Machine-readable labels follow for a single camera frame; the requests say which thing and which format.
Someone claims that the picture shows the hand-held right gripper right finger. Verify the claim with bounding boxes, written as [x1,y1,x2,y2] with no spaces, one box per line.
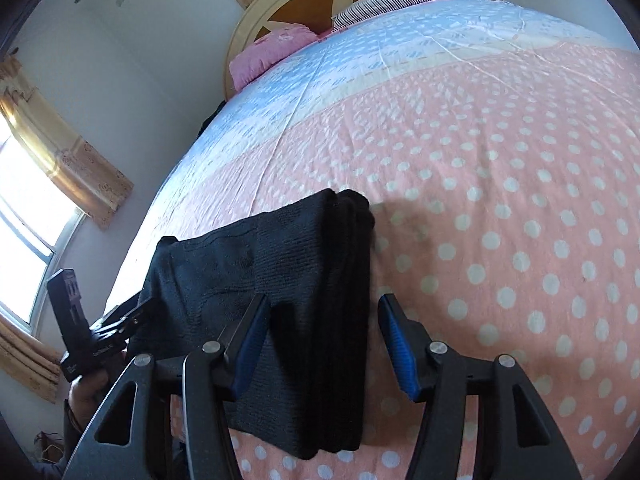
[377,292,584,480]

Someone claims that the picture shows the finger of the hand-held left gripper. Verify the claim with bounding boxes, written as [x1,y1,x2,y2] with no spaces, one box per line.
[89,291,155,362]

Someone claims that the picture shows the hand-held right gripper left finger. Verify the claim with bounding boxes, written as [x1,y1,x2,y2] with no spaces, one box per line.
[62,292,273,480]

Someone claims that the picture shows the black pants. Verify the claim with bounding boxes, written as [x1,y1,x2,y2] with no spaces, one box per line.
[122,188,377,461]

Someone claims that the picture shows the person's left forearm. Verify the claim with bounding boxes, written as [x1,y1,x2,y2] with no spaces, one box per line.
[62,400,96,461]

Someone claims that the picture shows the person's left hand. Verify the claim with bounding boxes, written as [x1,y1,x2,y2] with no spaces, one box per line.
[69,371,110,415]

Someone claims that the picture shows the yellow patterned curtain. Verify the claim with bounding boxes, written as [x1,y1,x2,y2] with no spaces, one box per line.
[0,317,63,403]
[0,55,135,231]

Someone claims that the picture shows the large window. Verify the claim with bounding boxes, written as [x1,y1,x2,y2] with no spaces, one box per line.
[0,110,86,336]

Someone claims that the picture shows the small brown object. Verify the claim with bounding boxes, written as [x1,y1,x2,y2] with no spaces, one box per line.
[34,431,66,466]

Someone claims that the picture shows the pink blue polka dot bedsheet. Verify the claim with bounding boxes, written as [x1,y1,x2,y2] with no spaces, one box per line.
[102,0,640,480]

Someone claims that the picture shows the dark cloth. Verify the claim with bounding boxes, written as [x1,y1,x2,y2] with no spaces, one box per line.
[196,100,227,138]

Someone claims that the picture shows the pink pillow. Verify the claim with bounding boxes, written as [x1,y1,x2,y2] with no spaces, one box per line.
[229,24,321,92]

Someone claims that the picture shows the striped pillow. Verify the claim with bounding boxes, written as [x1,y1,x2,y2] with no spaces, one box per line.
[331,0,458,31]

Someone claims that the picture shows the cream and brown headboard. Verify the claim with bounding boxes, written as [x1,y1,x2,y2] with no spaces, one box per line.
[222,0,436,101]

